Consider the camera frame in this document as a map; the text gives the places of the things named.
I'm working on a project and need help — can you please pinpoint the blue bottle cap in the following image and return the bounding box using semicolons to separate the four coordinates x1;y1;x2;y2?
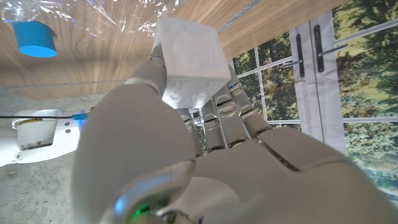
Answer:
12;20;58;58

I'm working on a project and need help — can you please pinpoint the thin braided right arm cable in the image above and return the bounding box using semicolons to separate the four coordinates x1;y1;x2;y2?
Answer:
0;113;90;122

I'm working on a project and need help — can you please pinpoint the clear plastic wrap sheet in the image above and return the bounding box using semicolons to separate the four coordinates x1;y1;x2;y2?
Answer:
0;0;187;39

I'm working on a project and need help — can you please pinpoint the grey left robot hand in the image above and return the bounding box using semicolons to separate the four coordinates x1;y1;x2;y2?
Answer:
71;46;398;224

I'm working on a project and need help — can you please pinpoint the printed window backdrop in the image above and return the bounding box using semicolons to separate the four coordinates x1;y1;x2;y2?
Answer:
231;0;398;205

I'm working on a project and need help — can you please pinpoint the small white box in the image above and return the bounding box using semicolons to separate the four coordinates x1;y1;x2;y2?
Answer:
152;17;233;110

